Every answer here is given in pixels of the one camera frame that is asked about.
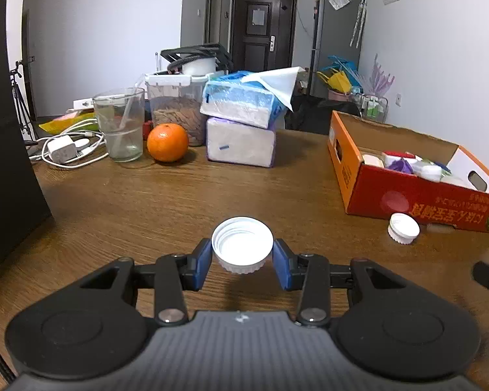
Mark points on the clear drinking glass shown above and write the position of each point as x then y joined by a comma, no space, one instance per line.
120,138

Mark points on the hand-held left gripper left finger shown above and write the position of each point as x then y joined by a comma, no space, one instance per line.
201,264

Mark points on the blue bottle cap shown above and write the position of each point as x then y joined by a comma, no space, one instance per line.
442,167

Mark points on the black camera tripod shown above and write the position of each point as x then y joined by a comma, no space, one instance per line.
20,102

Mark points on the black folding rack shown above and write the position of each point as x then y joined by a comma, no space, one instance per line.
212,51

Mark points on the black paper bag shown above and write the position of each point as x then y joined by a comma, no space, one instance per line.
8,171

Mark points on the red cardboard box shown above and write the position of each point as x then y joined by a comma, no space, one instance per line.
391,199

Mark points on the ribbed white bottle cap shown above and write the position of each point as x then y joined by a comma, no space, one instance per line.
403,228

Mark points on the white round appliance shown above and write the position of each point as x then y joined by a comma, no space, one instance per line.
197,66

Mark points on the blue tissue pack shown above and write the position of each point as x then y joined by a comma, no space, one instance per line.
236,102

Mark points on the white plug adapter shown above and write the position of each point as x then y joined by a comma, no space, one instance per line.
373,159

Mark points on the thin white rod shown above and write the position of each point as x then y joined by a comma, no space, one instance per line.
158,63

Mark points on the dark brown door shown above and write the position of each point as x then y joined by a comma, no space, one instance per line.
263,28

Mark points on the clear stirring stick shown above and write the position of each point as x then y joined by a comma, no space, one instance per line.
126,114

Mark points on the clear plastic pouch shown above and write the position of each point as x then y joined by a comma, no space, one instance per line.
339,1

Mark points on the orange fruit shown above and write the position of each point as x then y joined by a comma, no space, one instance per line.
168,142

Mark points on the red and white lint brush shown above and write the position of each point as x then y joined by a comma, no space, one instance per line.
401,155

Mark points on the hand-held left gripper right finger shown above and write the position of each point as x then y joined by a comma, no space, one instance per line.
283,264

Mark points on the white spray bottle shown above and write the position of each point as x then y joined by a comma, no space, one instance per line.
427,170

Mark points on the hanging white umbrella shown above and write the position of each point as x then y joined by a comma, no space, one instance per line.
358,20

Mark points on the purple bottle cap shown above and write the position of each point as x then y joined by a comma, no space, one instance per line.
399,166

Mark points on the yellow plastic bag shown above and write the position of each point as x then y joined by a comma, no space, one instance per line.
63,122

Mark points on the white charger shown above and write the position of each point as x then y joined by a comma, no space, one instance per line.
61,150

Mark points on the grey refrigerator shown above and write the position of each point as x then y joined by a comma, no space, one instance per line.
334,40

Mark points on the pink pot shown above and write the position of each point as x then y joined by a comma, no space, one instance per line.
337,95

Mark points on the clear food container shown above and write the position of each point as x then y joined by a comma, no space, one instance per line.
175,114

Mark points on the white tissue pack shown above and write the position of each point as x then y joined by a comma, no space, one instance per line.
240,144

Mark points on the black cloth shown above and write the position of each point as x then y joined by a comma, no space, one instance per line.
313,116

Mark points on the dark side door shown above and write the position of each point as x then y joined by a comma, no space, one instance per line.
215,8

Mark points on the purple wall decoration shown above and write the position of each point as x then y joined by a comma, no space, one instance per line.
379,79

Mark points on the small white carton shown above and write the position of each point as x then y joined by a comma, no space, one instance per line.
83,104

